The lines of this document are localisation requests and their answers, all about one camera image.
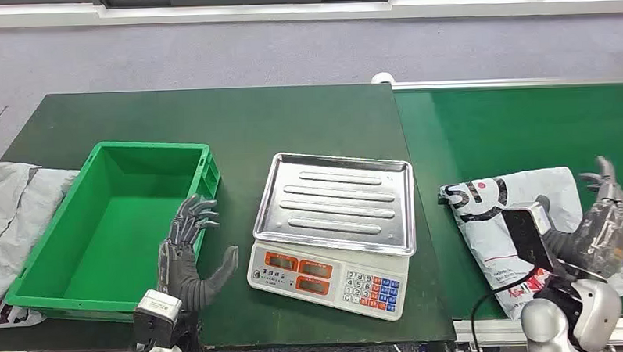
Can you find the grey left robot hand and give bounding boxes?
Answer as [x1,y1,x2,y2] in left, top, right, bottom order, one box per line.
[153,192,242,314]

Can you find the white window sill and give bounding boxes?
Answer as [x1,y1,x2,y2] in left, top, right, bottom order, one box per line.
[0,0,623,36]

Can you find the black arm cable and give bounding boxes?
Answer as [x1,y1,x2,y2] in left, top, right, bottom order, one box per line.
[468,268,551,347]

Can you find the grey printed poly mailer parcel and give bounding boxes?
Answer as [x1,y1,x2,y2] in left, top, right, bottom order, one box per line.
[437,164,623,323]

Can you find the green plastic crate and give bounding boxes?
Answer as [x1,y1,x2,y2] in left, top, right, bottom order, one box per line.
[0,137,227,329]

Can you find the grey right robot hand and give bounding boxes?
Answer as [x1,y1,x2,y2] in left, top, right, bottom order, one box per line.
[535,155,623,286]

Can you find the light grey poly mailer bag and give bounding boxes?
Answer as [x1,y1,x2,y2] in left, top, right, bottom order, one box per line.
[0,160,45,260]

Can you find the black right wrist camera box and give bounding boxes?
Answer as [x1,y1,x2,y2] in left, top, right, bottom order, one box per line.
[500,200,560,279]

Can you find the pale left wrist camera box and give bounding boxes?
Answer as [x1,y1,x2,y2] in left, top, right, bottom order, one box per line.
[131,289,185,351]

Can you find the green conveyor belt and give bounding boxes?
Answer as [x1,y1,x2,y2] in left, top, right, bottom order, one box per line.
[393,83,623,324]

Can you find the white electronic scale steel pan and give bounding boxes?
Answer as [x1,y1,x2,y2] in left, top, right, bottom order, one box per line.
[242,147,420,328]

